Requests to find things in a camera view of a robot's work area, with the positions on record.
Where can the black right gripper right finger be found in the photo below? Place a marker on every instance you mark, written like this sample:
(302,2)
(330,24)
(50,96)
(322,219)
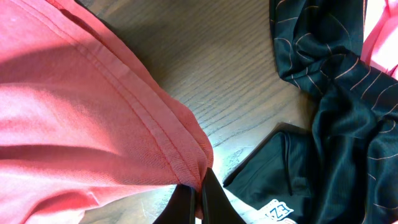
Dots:
(215,205)

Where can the red soccer t-shirt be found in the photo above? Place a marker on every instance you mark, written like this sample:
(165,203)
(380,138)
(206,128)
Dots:
(83,123)

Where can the pink and black jersey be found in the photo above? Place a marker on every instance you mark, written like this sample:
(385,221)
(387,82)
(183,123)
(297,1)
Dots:
(345,169)

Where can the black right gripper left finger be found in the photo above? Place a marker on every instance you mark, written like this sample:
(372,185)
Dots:
(180,208)

